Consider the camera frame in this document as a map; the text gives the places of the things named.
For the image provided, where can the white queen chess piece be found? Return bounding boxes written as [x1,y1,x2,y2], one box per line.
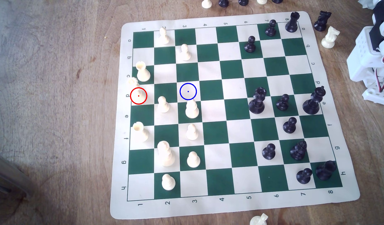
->
[127,77,148,104]

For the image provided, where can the white bishop chess piece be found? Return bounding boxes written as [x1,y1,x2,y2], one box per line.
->
[185,99,200,119]

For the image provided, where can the white pawn chess piece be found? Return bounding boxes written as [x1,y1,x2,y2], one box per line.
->
[180,44,192,61]
[157,96,170,113]
[161,174,176,191]
[158,27,170,45]
[187,151,201,168]
[186,124,199,140]

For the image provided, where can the green white chess mat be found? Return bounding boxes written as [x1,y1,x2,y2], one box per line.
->
[110,11,360,220]

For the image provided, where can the white king chess piece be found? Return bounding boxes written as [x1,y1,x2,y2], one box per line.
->
[157,141,176,167]

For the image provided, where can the black queen chess piece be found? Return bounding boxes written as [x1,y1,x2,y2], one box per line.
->
[248,87,267,114]

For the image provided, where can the black pawn chess piece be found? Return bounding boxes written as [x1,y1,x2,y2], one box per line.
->
[276,94,290,111]
[265,19,277,37]
[283,117,297,134]
[262,143,276,160]
[296,168,313,184]
[244,36,256,53]

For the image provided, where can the black king chess piece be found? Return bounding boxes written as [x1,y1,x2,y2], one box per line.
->
[303,86,326,115]

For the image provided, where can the white knight chess piece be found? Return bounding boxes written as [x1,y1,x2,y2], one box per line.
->
[250,213,269,225]
[321,26,340,49]

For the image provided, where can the black rook chess piece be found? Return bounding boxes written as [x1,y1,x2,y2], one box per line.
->
[316,160,337,181]
[285,12,300,33]

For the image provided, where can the black knight chess piece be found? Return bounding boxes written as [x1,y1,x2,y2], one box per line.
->
[313,11,332,32]

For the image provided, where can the shiny steel container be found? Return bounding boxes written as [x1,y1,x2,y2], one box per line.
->
[0,150,34,200]

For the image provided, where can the red black white servo wires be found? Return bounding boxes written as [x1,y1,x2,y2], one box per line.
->
[371,36,384,93]

